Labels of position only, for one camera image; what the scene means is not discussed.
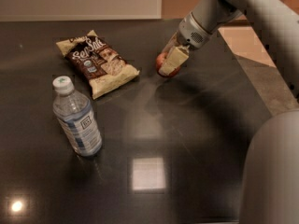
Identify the red apple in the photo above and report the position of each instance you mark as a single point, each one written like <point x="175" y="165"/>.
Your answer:
<point x="160" y="64"/>

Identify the brown chip bag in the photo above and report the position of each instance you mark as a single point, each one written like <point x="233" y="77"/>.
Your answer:
<point x="102" y="66"/>

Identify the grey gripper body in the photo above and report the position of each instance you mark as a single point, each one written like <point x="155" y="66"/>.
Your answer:
<point x="191" y="34"/>

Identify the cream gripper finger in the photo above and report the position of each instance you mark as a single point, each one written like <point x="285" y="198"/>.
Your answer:
<point x="173" y="41"/>
<point x="175" y="58"/>

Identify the clear plastic water bottle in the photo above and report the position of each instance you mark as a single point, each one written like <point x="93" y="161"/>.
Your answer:
<point x="75" y="114"/>

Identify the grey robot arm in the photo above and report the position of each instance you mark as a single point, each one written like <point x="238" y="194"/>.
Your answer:
<point x="270" y="184"/>

